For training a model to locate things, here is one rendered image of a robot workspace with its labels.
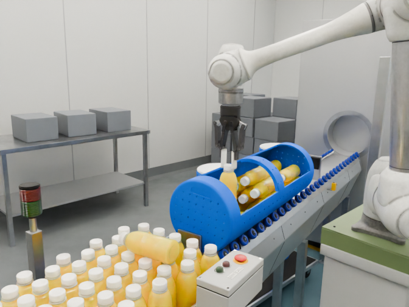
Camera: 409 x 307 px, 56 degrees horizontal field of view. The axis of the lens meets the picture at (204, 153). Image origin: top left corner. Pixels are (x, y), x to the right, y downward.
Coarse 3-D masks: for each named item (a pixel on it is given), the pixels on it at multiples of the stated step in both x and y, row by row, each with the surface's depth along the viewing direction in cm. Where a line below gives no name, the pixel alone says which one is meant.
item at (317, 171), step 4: (312, 156) 248; (316, 156) 247; (320, 156) 247; (312, 160) 246; (316, 160) 245; (320, 160) 245; (316, 164) 245; (320, 164) 246; (316, 168) 246; (320, 168) 247; (316, 172) 248; (320, 172) 248; (316, 176) 248
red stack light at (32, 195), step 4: (40, 188) 126; (20, 192) 122; (24, 192) 122; (28, 192) 122; (32, 192) 122; (36, 192) 123; (40, 192) 125; (20, 196) 123; (24, 196) 122; (28, 196) 122; (32, 196) 123; (36, 196) 123; (40, 196) 125; (20, 200) 123; (24, 200) 122; (28, 200) 122; (32, 200) 123; (36, 200) 124
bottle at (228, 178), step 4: (224, 172) 145; (228, 172) 144; (232, 172) 145; (220, 176) 146; (224, 176) 144; (228, 176) 143; (232, 176) 144; (220, 180) 145; (224, 180) 144; (228, 180) 143; (232, 180) 144; (236, 180) 145; (228, 184) 143; (232, 184) 144; (236, 184) 145; (232, 188) 144; (236, 188) 146; (232, 192) 144; (236, 192) 146; (236, 196) 147
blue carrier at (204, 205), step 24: (288, 144) 205; (240, 168) 194; (264, 168) 170; (312, 168) 204; (192, 192) 143; (216, 192) 137; (288, 192) 179; (192, 216) 145; (216, 216) 139; (240, 216) 141; (264, 216) 163; (216, 240) 141
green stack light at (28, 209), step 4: (40, 200) 125; (20, 204) 124; (24, 204) 123; (28, 204) 122; (32, 204) 123; (36, 204) 124; (40, 204) 125; (24, 208) 123; (28, 208) 123; (32, 208) 123; (36, 208) 124; (40, 208) 126; (24, 212) 123; (28, 212) 123; (32, 212) 123; (36, 212) 124; (40, 212) 126; (24, 216) 124; (28, 216) 123; (32, 216) 124
